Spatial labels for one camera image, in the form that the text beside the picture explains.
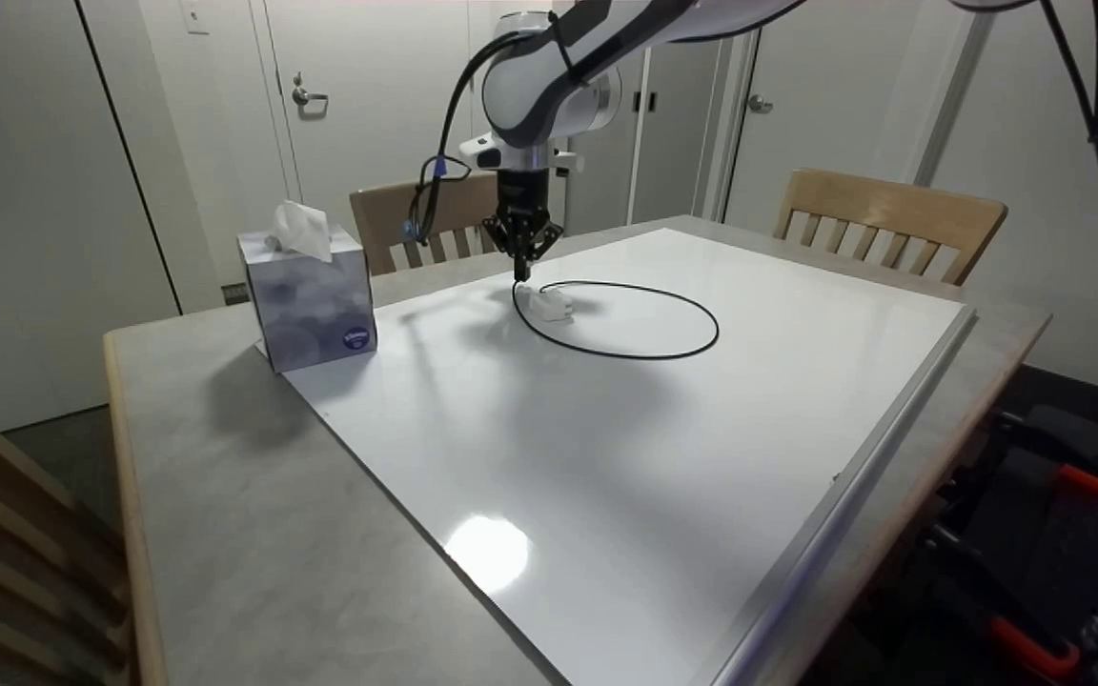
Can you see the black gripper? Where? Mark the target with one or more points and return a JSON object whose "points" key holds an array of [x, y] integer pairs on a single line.
{"points": [[524, 194]]}

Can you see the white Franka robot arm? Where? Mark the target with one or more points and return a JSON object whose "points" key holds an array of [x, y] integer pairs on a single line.
{"points": [[552, 78]]}

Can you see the slatted wooden chair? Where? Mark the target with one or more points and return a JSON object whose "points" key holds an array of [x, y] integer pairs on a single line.
{"points": [[2, 545], [894, 204], [384, 209]]}

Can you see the white room door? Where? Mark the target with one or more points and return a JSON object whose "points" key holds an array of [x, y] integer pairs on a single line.
{"points": [[370, 87], [828, 115]]}

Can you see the purple tissue box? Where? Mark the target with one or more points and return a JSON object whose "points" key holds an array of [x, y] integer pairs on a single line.
{"points": [[314, 310]]}

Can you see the white tissue paper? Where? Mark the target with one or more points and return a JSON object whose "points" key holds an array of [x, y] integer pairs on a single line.
{"points": [[304, 230]]}

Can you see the white whiteboard sheet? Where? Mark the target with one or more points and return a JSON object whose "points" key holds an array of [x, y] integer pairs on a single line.
{"points": [[650, 507]]}

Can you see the orange black bar clamp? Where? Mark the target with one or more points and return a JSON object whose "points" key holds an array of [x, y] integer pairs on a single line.
{"points": [[1030, 646], [1090, 481]]}

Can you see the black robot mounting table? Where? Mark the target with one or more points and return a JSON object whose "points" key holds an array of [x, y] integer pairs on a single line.
{"points": [[1059, 556]]}

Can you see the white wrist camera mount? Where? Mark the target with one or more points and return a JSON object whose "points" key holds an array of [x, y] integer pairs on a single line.
{"points": [[478, 151]]}

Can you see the white wall light switch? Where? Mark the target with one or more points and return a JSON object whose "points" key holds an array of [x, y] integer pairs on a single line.
{"points": [[196, 15]]}

